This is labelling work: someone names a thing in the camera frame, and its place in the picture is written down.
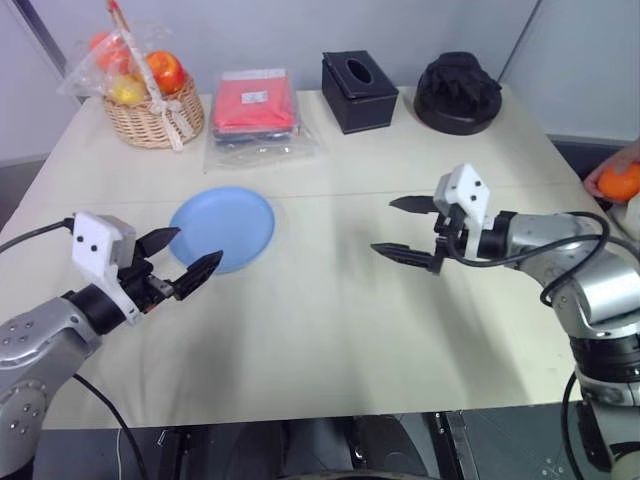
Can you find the clear plastic bag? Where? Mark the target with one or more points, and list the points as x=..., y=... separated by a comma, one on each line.
x=80, y=75

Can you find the yellow fruit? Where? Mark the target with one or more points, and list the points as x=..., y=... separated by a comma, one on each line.
x=127, y=90

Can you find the light blue round plate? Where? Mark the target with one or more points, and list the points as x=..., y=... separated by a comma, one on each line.
x=220, y=222

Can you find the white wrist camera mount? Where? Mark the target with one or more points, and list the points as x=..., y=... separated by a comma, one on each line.
x=467, y=187
x=92, y=235

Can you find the red apple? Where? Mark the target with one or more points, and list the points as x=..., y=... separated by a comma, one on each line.
x=167, y=72

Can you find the grey metal frame post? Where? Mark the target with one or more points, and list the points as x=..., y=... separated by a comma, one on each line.
x=47, y=35

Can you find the dark cloth in clear packet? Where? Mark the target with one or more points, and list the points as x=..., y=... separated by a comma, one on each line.
x=265, y=150

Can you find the red cloth in clear packet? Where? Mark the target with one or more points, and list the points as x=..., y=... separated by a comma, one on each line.
x=250, y=107

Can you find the person's bare hand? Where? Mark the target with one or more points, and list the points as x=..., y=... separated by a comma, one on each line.
x=617, y=162

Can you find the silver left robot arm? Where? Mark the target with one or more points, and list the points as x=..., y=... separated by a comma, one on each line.
x=30, y=340

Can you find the orange mandarin fruit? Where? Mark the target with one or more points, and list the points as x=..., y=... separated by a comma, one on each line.
x=622, y=185

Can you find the orange fruit in bag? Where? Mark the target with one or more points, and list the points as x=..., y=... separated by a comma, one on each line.
x=107, y=52

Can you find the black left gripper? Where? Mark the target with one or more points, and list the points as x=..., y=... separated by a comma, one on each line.
x=142, y=287

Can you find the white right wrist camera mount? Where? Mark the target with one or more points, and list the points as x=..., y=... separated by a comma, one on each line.
x=467, y=187

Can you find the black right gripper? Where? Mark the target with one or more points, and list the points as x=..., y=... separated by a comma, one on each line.
x=452, y=223

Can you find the black tissue box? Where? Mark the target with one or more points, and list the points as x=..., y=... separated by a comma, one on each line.
x=360, y=102

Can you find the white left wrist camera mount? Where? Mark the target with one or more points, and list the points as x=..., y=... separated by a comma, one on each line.
x=92, y=235

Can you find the black round object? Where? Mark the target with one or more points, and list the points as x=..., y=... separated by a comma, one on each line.
x=457, y=95

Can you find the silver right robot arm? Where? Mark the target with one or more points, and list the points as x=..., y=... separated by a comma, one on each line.
x=600, y=290

